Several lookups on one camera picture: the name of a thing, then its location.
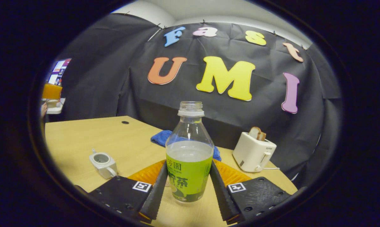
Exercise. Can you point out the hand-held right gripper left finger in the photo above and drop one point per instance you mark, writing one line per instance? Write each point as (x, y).
(155, 195)

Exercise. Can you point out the green label water bottle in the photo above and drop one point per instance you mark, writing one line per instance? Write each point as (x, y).
(190, 176)

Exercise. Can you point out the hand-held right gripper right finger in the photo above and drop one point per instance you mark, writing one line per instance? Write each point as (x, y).
(221, 195)

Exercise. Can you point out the white toaster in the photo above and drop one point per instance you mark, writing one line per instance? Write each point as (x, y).
(251, 154)

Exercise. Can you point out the blue folded towel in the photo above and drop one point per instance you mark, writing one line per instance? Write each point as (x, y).
(160, 138)

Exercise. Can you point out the bread slice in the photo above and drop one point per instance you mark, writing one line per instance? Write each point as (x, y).
(256, 133)

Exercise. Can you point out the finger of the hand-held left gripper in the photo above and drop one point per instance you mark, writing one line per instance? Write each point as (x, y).
(52, 91)

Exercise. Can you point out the white ceramic teacup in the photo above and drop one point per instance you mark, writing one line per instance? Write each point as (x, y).
(104, 165)

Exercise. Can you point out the colourful printed banner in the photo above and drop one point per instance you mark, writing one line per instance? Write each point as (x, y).
(59, 71)

